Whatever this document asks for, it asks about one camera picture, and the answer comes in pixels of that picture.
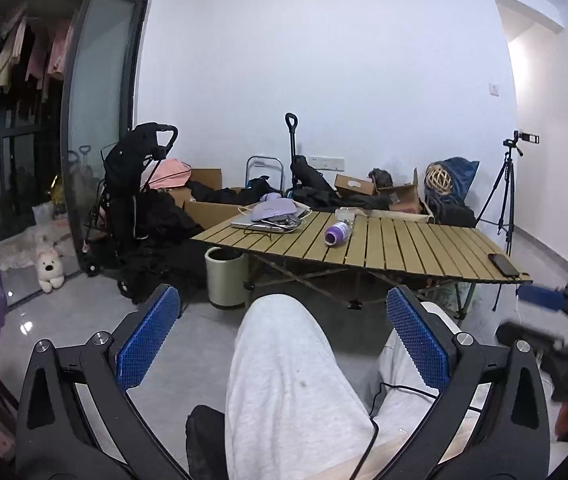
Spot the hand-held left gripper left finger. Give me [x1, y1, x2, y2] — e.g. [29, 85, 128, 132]
[14, 284, 192, 480]

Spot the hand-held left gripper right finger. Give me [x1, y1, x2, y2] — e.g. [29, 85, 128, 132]
[386, 285, 552, 480]

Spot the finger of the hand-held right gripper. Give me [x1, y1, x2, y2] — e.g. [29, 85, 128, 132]
[516, 284, 568, 314]
[494, 321, 564, 356]

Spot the black smartphone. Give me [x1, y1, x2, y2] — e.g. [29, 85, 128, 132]
[488, 253, 521, 278]

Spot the wooden slat folding table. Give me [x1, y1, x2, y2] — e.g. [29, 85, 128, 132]
[191, 210, 533, 322]

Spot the white waste bin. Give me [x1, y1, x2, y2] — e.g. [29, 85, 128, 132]
[205, 246, 247, 310]

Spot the heap of black clothes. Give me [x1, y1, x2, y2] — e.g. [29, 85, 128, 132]
[116, 189, 211, 303]

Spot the black tripod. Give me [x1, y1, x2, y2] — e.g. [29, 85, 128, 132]
[476, 144, 517, 257]

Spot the white plush dog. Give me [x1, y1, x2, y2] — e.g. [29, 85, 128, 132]
[35, 247, 66, 294]

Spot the purple bottle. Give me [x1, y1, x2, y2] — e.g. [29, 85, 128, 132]
[325, 220, 353, 248]

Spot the person's left leg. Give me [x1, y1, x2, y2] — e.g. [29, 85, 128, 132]
[225, 294, 377, 480]

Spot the large cardboard box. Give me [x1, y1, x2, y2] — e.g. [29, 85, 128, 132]
[184, 200, 253, 231]

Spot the tilted cardboard box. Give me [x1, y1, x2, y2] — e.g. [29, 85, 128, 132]
[377, 169, 423, 214]

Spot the blue bag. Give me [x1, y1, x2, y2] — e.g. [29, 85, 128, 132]
[426, 156, 480, 227]

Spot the black stroller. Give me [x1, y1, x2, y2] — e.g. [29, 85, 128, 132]
[83, 122, 179, 283]

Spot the rattan ball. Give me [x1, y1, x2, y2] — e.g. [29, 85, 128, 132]
[425, 162, 452, 194]

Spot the silver laptop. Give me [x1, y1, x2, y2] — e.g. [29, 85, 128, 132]
[230, 212, 311, 234]

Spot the flat cardboard box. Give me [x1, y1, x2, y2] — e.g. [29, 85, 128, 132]
[334, 174, 377, 199]

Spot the open cardboard box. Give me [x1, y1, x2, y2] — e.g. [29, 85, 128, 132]
[189, 167, 223, 192]

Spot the purple cap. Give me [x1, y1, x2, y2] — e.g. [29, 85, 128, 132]
[249, 195, 299, 224]

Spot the black folded wagon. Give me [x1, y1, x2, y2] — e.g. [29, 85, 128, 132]
[284, 112, 337, 197]

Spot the blue folding chair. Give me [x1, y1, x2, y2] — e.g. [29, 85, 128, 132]
[245, 156, 285, 194]

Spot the sliding glass door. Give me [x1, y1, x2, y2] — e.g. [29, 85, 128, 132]
[60, 0, 153, 273]

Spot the row of hanging clothes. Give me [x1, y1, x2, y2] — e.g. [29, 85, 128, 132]
[0, 4, 78, 103]

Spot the black cable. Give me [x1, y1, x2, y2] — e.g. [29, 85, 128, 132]
[351, 382, 482, 480]

